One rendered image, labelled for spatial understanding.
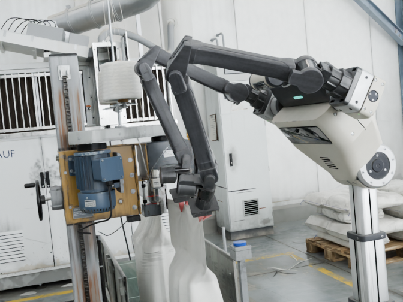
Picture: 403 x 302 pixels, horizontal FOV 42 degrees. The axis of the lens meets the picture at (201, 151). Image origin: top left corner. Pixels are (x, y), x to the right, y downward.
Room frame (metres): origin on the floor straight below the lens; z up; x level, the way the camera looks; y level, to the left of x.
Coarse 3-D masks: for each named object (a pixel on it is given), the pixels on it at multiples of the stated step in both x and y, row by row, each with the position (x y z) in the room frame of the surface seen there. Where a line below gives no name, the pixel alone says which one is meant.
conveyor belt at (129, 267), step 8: (120, 264) 3.96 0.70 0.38; (128, 264) 3.93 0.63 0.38; (128, 272) 3.72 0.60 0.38; (136, 272) 3.70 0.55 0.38; (128, 280) 3.51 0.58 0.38; (136, 280) 3.49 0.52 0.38; (128, 288) 3.33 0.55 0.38; (136, 288) 3.31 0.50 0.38; (128, 296) 3.17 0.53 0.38; (136, 296) 3.16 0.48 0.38
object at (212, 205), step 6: (192, 198) 1.82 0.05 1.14; (198, 198) 1.77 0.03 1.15; (192, 204) 1.81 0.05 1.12; (198, 204) 1.79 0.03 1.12; (204, 204) 1.77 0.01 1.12; (210, 204) 1.79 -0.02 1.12; (216, 204) 1.82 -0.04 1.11; (192, 210) 1.79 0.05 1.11; (198, 210) 1.79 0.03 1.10; (204, 210) 1.79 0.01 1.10; (210, 210) 1.80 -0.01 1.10
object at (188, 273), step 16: (176, 208) 2.22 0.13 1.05; (176, 224) 2.25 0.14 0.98; (192, 224) 1.97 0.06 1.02; (176, 240) 2.28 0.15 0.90; (192, 240) 1.98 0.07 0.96; (176, 256) 2.20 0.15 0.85; (192, 256) 2.00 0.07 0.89; (176, 272) 2.05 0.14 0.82; (192, 272) 1.95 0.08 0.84; (208, 272) 1.89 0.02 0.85; (176, 288) 2.02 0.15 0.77; (192, 288) 1.89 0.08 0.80; (208, 288) 1.91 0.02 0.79
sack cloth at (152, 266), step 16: (144, 224) 2.82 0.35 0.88; (160, 224) 2.53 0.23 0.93; (144, 240) 2.60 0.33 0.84; (160, 240) 2.55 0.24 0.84; (144, 256) 2.59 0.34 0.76; (160, 256) 2.57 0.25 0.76; (144, 272) 2.60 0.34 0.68; (160, 272) 2.58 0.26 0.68; (144, 288) 2.61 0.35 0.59; (160, 288) 2.58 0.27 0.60
